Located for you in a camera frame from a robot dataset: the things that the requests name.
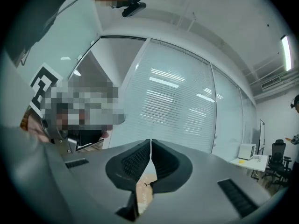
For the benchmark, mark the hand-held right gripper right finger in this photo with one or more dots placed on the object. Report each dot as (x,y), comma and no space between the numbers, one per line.
(201,185)

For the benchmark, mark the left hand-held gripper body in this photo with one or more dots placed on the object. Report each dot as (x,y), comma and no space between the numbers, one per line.
(44,83)

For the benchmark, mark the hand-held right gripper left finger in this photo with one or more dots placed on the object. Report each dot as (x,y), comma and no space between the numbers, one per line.
(93,178)

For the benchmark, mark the person's left hand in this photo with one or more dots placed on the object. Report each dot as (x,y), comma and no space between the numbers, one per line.
(38,128)

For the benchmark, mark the small yellow item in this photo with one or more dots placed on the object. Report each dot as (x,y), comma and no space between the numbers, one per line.
(241,161)

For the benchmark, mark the beige patterned tablecloth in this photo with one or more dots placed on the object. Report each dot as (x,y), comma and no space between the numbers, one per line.
(144,199)

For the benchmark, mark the white microwave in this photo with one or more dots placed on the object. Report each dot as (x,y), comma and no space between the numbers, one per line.
(247,151)

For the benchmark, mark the white table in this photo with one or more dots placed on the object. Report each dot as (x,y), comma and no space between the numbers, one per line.
(254,163)

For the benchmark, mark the person's black shirt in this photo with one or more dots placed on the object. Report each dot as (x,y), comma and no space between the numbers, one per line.
(35,15)

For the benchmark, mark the white window blind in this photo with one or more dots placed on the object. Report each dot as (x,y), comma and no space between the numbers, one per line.
(170,101)
(227,115)
(248,120)

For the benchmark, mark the whiteboard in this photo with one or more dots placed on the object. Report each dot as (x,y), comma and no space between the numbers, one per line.
(262,136)

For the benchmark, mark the black office chair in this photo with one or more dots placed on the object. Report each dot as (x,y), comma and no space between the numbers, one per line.
(279,157)

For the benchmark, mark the ceiling air vent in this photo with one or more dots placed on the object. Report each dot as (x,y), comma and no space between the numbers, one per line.
(270,82)

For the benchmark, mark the short ceiling light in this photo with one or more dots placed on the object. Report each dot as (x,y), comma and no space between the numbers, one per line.
(286,52)

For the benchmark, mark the black head-mounted camera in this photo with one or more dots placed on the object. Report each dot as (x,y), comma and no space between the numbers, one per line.
(133,9)

